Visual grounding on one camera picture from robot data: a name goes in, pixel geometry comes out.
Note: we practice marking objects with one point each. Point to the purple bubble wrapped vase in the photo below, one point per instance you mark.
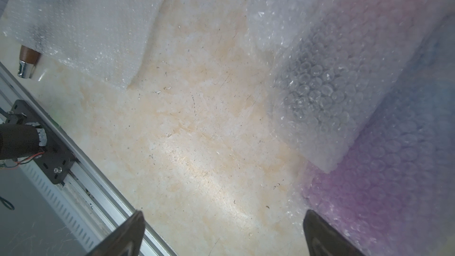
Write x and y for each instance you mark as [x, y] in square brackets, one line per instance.
[393, 193]

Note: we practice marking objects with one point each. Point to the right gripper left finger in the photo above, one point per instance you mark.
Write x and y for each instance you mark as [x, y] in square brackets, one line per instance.
[126, 240]

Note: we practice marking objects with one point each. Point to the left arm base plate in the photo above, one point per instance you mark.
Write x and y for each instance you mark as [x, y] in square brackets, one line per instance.
[56, 158]

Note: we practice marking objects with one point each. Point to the clear bubble wrapped vase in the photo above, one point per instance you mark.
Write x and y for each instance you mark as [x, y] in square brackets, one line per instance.
[273, 24]

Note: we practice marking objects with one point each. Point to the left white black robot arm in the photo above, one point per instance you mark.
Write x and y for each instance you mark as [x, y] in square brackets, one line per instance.
[21, 140]

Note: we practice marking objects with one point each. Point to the pink bubble wrapped vase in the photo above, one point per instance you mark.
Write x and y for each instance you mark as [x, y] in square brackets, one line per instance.
[337, 71]

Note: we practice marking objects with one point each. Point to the aluminium rail frame front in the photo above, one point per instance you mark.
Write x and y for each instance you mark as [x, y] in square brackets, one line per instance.
[76, 214]

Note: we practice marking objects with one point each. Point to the metal scraper wooden handle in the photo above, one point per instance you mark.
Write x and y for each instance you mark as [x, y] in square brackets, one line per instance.
[28, 60]

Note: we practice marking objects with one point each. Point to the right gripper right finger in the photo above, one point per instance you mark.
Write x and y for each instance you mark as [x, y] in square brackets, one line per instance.
[323, 240]

